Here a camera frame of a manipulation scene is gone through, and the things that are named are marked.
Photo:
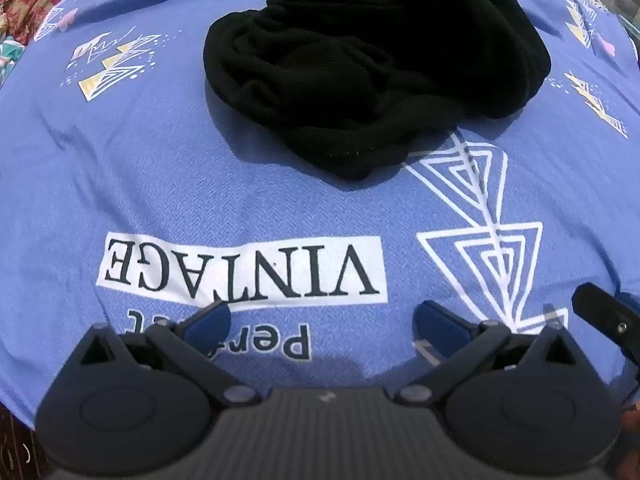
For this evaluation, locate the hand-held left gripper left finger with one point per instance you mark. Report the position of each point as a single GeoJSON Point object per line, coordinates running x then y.
{"type": "Point", "coordinates": [209, 324]}

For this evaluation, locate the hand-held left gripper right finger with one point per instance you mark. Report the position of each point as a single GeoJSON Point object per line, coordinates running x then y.
{"type": "Point", "coordinates": [440, 326]}

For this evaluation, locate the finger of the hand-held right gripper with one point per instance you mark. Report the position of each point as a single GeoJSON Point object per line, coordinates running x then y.
{"type": "Point", "coordinates": [600, 310]}

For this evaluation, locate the black pants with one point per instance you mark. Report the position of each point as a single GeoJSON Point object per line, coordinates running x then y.
{"type": "Point", "coordinates": [372, 60]}

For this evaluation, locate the blue printed bedsheet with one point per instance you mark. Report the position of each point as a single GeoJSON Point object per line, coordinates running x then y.
{"type": "Point", "coordinates": [240, 180]}

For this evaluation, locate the teal wave-pattern pillow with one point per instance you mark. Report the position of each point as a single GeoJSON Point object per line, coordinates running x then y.
{"type": "Point", "coordinates": [9, 57]}

